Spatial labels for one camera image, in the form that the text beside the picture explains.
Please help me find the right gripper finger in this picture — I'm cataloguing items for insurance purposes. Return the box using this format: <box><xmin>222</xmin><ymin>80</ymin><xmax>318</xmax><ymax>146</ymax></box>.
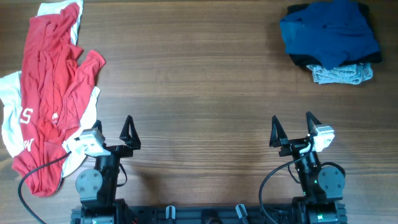
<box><xmin>306</xmin><ymin>111</ymin><xmax>321</xmax><ymax>134</ymax></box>
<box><xmin>269</xmin><ymin>115</ymin><xmax>288</xmax><ymax>147</ymax></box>

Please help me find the red printed t-shirt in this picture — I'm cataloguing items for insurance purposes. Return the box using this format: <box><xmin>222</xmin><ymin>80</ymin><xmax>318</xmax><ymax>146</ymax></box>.
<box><xmin>12</xmin><ymin>3</ymin><xmax>106</xmax><ymax>197</ymax></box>

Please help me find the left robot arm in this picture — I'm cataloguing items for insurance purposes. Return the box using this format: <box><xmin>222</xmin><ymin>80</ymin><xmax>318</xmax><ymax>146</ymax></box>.
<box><xmin>70</xmin><ymin>115</ymin><xmax>141</xmax><ymax>224</ymax></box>

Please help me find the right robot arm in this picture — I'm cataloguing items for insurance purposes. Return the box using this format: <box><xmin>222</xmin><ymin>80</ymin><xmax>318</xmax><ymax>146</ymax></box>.
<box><xmin>269</xmin><ymin>112</ymin><xmax>348</xmax><ymax>224</ymax></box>

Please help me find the folded light grey garment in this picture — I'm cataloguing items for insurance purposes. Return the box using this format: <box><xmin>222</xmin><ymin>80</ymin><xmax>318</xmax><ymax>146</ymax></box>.
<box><xmin>307</xmin><ymin>63</ymin><xmax>373</xmax><ymax>85</ymax></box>

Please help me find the folded blue garment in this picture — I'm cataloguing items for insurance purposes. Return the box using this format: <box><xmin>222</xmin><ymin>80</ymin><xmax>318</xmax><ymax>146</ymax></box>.
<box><xmin>279</xmin><ymin>0</ymin><xmax>381</xmax><ymax>70</ymax></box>

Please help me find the white t-shirt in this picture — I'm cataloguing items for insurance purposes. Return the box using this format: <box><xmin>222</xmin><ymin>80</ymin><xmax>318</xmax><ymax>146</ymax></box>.
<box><xmin>1</xmin><ymin>0</ymin><xmax>101</xmax><ymax>177</ymax></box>

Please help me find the right black cable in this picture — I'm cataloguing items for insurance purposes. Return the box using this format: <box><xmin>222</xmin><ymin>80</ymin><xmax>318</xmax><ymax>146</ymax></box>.
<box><xmin>258</xmin><ymin>141</ymin><xmax>313</xmax><ymax>224</ymax></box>

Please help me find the black cable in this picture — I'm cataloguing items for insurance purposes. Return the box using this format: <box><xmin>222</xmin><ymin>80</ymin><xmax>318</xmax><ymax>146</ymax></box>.
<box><xmin>258</xmin><ymin>141</ymin><xmax>313</xmax><ymax>224</ymax></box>
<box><xmin>17</xmin><ymin>151</ymin><xmax>72</xmax><ymax>224</ymax></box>

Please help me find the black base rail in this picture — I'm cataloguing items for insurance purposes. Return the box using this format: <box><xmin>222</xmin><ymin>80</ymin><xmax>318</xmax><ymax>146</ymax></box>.
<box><xmin>70</xmin><ymin>203</ymin><xmax>348</xmax><ymax>224</ymax></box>

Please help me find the left black cable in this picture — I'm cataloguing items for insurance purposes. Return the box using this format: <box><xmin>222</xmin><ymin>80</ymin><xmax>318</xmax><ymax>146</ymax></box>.
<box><xmin>17</xmin><ymin>151</ymin><xmax>72</xmax><ymax>224</ymax></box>

